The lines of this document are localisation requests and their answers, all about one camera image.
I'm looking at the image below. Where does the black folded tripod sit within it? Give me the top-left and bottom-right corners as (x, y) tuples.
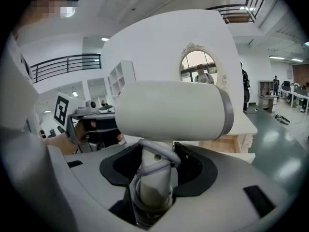
(273, 114), (291, 126)

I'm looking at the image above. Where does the grey small desk cabinet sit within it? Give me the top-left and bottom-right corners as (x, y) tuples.
(257, 80), (279, 115)

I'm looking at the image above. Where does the row of white desks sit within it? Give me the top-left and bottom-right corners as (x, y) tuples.
(277, 81), (309, 115)

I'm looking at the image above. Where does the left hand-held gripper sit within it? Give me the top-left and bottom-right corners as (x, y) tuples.
(52, 92), (123, 154)

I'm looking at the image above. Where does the white flower-print shirt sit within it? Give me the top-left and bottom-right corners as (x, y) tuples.
(4, 30), (45, 140)

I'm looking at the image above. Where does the white box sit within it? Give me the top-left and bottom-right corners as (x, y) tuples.
(115, 80), (234, 224)

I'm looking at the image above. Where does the wooden large drawer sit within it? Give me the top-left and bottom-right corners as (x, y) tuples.
(178, 134), (256, 164)

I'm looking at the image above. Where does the person's left forearm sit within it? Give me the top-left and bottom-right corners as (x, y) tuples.
(40, 131), (78, 156)

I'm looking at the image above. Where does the black balcony railing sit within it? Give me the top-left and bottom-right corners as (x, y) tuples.
(205, 0), (271, 24)
(30, 54), (102, 84)

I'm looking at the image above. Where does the white cube shelf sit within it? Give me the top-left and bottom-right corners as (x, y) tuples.
(107, 59), (136, 99)

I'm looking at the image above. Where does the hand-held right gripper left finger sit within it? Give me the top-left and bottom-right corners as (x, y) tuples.
(47, 143), (148, 232)

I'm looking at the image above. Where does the person's left hand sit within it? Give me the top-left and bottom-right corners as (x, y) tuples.
(70, 119), (124, 149)

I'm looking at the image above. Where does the white dressing table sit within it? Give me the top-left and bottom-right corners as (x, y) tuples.
(218, 72), (258, 154)

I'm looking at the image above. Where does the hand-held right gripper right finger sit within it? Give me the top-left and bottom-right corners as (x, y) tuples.
(149, 141), (290, 232)

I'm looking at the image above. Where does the oval ornate mirror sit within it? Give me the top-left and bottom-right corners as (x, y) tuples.
(179, 42), (219, 86)

